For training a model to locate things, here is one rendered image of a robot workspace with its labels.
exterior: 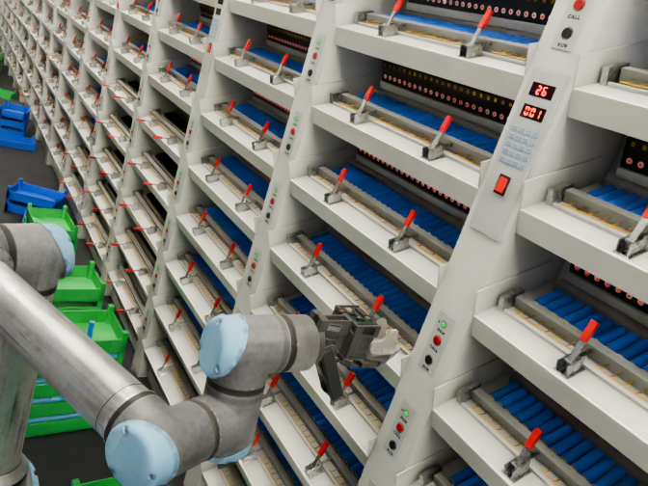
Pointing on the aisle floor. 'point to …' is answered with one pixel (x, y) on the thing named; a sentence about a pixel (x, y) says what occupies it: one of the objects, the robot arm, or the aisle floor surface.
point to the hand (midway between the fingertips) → (392, 348)
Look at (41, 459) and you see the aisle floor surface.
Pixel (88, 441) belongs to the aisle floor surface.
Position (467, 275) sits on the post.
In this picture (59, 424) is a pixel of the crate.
